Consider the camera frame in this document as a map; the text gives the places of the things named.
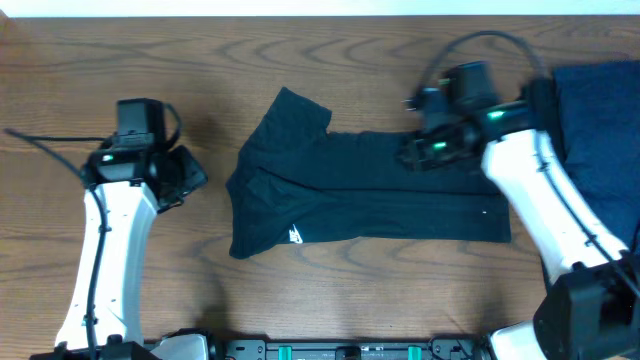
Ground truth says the dark teal t-shirt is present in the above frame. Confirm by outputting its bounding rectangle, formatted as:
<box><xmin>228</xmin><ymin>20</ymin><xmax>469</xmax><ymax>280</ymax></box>
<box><xmin>226</xmin><ymin>87</ymin><xmax>511</xmax><ymax>259</ymax></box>

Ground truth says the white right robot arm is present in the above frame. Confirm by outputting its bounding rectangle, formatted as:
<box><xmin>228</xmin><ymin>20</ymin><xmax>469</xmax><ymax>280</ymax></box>
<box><xmin>398</xmin><ymin>62</ymin><xmax>639</xmax><ymax>359</ymax></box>

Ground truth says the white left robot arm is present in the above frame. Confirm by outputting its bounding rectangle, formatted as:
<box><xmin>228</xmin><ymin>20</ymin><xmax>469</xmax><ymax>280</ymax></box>
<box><xmin>46</xmin><ymin>98</ymin><xmax>210</xmax><ymax>359</ymax></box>

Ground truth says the blue garment in pile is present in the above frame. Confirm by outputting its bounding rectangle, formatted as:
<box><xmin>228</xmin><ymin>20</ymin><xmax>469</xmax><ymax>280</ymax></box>
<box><xmin>553</xmin><ymin>60</ymin><xmax>639</xmax><ymax>253</ymax></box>

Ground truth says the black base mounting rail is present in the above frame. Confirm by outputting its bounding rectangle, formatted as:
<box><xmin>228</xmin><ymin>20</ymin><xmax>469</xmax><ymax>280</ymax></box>
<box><xmin>209</xmin><ymin>337</ymin><xmax>494</xmax><ymax>360</ymax></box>

